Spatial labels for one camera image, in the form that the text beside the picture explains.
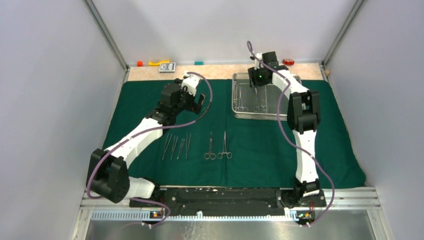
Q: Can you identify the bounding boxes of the metal mesh instrument tray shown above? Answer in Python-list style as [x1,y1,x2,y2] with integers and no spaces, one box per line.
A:
[231,70,308,121]

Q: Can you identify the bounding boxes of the steel tweezers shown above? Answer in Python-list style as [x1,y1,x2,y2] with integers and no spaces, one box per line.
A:
[185,133,192,159]
[161,133,173,160]
[170,135,179,160]
[176,138,185,160]

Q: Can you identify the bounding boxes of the dark green surgical drape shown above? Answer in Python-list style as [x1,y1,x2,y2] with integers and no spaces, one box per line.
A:
[99,78,367,190]

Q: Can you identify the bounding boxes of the surgical scissors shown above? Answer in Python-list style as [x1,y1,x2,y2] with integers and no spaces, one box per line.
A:
[204,132,217,160]

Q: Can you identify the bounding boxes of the ring-handled forceps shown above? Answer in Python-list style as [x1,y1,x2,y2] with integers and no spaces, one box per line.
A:
[217,131,233,159]
[254,86,269,114]

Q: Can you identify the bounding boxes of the surgical forceps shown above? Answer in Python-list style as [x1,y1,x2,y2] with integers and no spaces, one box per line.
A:
[235,89,249,113]

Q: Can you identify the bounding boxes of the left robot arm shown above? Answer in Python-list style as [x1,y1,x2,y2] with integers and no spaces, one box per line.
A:
[86,79,205,207]

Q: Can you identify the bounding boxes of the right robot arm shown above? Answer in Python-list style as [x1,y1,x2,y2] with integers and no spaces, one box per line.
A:
[248,51,321,206]

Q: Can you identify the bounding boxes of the red toy block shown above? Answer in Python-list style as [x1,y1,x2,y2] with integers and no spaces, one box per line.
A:
[282,58,295,66]

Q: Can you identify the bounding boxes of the playing card box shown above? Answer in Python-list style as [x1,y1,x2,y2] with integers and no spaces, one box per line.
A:
[159,62,176,73]

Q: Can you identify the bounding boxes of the yellow toy piece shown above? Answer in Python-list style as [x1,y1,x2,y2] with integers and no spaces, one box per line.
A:
[148,60,170,67]

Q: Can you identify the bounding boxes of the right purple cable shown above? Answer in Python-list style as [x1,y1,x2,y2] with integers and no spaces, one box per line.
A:
[246,40,336,228]

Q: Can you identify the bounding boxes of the purple cable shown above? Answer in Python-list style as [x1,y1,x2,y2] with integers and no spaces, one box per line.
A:
[246,40,336,228]
[86,71,214,229]

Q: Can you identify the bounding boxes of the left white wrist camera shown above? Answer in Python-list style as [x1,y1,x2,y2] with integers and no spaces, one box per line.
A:
[181,72,201,97]

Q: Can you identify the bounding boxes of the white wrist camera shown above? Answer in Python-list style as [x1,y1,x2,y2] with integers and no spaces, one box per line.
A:
[181,72,201,97]
[250,52,263,70]

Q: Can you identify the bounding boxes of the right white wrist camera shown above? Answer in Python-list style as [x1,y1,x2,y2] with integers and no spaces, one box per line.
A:
[250,52,263,70]

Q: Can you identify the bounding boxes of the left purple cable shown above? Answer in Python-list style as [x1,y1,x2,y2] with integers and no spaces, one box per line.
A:
[86,71,214,229]

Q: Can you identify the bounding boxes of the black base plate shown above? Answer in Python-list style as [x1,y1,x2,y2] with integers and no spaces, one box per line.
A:
[128,187,328,218]

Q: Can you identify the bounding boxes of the aluminium frame rail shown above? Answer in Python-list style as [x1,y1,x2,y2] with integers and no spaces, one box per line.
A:
[79,187,382,210]

